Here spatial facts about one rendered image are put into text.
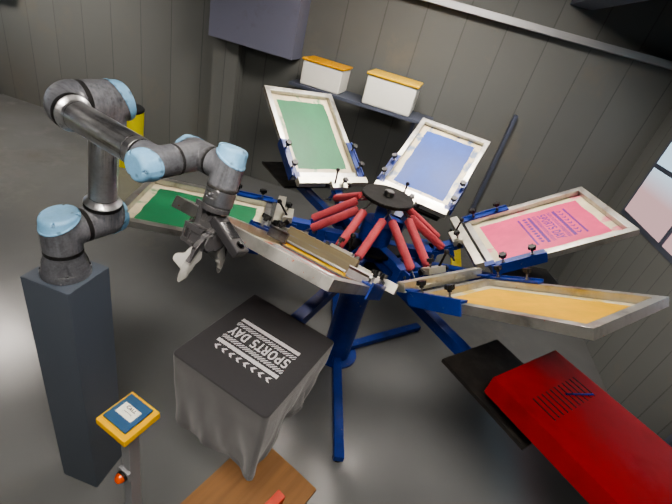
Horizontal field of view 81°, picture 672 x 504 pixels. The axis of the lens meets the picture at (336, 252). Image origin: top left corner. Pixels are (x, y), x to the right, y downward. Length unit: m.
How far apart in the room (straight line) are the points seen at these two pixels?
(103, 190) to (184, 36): 4.23
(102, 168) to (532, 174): 4.37
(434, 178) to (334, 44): 2.25
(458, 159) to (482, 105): 1.51
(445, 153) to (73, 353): 2.75
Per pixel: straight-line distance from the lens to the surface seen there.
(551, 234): 2.70
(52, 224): 1.48
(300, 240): 1.76
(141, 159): 0.97
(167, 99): 5.84
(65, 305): 1.58
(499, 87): 4.75
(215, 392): 1.59
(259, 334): 1.73
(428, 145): 3.40
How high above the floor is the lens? 2.17
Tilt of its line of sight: 31 degrees down
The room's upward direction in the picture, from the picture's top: 16 degrees clockwise
